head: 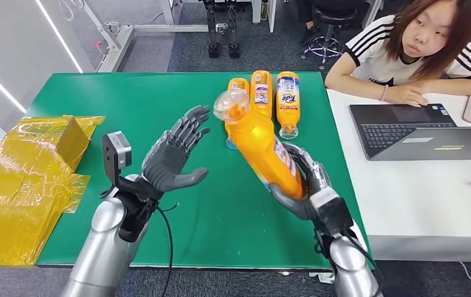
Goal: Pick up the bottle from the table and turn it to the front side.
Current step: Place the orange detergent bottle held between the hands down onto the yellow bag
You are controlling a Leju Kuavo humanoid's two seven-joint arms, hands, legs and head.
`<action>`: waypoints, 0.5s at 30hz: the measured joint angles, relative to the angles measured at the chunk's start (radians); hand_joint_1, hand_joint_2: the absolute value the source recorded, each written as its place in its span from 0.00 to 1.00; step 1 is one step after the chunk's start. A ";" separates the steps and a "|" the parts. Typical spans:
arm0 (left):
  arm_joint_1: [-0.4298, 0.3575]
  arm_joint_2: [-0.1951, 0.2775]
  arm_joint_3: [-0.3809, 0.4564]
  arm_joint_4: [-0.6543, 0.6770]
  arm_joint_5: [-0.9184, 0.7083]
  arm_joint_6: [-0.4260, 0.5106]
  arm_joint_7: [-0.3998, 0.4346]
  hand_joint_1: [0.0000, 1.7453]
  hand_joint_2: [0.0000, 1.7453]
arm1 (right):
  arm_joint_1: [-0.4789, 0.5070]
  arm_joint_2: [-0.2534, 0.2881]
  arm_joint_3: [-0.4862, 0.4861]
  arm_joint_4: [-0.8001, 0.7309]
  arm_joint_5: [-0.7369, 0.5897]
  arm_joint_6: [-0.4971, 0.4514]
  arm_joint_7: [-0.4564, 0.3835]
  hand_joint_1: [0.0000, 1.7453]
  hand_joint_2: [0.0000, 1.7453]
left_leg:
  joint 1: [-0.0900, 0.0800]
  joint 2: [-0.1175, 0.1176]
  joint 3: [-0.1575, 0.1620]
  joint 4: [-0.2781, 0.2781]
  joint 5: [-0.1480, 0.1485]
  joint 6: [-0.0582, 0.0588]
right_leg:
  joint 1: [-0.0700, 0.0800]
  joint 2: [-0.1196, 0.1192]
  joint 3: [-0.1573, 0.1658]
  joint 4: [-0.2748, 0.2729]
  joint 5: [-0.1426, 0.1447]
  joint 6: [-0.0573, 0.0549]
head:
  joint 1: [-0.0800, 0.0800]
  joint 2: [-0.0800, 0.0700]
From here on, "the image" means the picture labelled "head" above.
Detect white desk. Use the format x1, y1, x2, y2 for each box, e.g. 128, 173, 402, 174
326, 88, 471, 263

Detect grey open laptop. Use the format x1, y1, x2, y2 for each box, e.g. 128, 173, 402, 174
349, 103, 471, 161

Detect orange detergent bottle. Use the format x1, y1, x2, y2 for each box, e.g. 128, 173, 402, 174
213, 89, 305, 200
250, 70, 273, 121
276, 71, 300, 140
224, 77, 250, 151

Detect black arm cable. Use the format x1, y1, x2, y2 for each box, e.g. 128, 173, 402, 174
342, 229, 384, 288
153, 202, 180, 297

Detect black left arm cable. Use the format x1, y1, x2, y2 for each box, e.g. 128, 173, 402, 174
153, 202, 180, 297

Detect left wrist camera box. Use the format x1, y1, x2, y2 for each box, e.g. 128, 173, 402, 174
101, 131, 132, 182

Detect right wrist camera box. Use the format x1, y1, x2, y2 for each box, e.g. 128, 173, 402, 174
309, 186, 354, 237

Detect person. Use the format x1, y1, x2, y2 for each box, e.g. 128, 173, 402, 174
294, 0, 322, 45
324, 0, 471, 108

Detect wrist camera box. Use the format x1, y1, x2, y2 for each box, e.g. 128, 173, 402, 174
101, 131, 132, 182
309, 186, 354, 237

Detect black swivel stool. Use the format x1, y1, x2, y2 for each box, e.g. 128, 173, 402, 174
300, 4, 359, 70

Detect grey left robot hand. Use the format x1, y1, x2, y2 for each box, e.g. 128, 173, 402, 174
141, 105, 212, 194

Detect white metal frame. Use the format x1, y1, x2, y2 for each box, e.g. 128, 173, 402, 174
82, 0, 210, 74

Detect black robot legs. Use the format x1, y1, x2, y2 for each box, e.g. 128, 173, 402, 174
202, 0, 241, 59

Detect yellow plastic-wrapped cardboard box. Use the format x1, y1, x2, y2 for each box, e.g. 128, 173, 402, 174
0, 115, 106, 267

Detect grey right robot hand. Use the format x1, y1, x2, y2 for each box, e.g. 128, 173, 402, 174
269, 142, 331, 222

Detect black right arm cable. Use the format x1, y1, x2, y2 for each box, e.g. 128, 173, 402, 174
342, 229, 384, 288

